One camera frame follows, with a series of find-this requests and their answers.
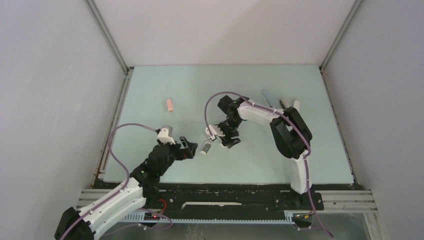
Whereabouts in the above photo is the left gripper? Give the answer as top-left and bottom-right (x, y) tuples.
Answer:
(157, 136), (197, 176)

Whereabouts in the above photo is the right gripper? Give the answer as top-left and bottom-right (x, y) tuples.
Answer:
(215, 117), (243, 149)

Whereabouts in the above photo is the staple box tray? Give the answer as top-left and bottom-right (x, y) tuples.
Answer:
(200, 141), (213, 156)

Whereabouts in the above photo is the blue stapler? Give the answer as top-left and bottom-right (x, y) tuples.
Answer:
(261, 90), (275, 108)

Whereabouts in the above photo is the beige stapler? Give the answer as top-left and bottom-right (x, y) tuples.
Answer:
(278, 99), (290, 110)

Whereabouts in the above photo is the white stapler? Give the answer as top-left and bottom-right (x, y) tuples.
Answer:
(293, 100), (300, 111)

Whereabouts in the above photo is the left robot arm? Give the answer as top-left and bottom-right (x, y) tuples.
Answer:
(53, 136), (198, 240)

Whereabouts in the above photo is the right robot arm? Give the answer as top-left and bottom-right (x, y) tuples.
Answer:
(205, 95), (313, 209)

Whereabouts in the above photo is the pink stapler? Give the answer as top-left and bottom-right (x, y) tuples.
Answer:
(166, 99), (174, 113)

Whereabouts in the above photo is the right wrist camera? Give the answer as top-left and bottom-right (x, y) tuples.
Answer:
(204, 124), (225, 141)

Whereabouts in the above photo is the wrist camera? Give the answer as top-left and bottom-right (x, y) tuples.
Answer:
(204, 124), (225, 141)
(156, 125), (176, 145)

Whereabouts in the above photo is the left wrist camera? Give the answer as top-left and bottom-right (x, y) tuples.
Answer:
(156, 125), (176, 145)

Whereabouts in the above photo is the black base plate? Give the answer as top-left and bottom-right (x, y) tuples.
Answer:
(126, 182), (324, 220)

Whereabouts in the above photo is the blue cable duct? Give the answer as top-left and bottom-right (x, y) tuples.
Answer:
(119, 212), (294, 225)

